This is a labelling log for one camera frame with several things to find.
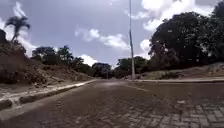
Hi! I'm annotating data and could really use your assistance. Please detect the row of trees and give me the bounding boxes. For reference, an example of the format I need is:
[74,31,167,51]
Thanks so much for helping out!
[31,44,151,80]

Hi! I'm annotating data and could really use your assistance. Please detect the tall pale pole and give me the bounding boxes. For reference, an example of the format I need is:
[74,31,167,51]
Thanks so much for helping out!
[128,0,136,81]

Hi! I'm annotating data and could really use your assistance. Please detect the brown paved road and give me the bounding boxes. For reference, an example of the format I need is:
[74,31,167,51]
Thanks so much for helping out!
[0,79,224,128]

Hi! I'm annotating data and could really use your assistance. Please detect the pale concrete kerb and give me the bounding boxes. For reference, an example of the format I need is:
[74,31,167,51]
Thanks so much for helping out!
[0,78,98,112]

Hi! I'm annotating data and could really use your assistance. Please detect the large broad tree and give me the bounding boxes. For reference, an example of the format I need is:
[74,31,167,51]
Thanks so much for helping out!
[146,0,224,72]

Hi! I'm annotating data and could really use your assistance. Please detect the earth slope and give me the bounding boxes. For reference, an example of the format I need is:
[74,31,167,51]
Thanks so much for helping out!
[123,61,224,81]
[0,41,94,86]

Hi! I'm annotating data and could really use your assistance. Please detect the pale footway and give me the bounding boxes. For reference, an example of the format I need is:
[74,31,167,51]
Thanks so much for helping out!
[0,80,84,101]

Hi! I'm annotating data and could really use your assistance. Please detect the palm tree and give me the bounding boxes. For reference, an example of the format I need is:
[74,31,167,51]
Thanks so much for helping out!
[3,15,32,44]

